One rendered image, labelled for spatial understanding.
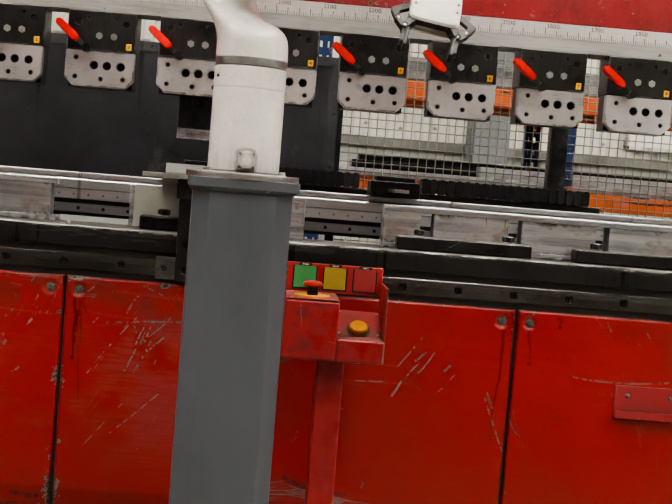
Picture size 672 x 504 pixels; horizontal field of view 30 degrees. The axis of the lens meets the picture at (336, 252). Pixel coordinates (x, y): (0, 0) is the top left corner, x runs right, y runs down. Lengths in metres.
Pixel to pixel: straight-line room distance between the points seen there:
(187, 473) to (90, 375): 0.70
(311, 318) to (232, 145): 0.51
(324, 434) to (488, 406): 0.41
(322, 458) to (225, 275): 0.63
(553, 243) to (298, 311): 0.70
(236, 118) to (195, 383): 0.44
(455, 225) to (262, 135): 0.87
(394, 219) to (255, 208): 0.83
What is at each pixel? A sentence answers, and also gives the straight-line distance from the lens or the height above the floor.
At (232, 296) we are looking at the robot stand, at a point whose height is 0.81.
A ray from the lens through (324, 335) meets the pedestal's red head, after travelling 2.45.
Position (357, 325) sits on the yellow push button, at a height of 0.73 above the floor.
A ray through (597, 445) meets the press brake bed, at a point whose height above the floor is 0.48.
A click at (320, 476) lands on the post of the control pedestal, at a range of 2.55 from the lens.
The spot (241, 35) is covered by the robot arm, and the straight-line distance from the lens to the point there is 2.07.
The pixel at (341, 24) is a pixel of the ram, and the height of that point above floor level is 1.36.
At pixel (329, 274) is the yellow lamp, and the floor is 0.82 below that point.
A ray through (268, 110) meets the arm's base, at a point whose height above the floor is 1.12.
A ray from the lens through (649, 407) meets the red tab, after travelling 2.84.
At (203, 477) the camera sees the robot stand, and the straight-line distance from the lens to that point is 2.09.
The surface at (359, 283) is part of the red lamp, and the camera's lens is 2.59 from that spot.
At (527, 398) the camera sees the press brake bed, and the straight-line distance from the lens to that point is 2.77.
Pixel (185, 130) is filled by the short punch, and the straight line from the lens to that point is 2.84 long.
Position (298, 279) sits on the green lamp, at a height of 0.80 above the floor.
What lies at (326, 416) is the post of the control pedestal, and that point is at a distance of 2.53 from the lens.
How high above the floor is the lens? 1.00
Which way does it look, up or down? 3 degrees down
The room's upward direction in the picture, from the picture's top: 5 degrees clockwise
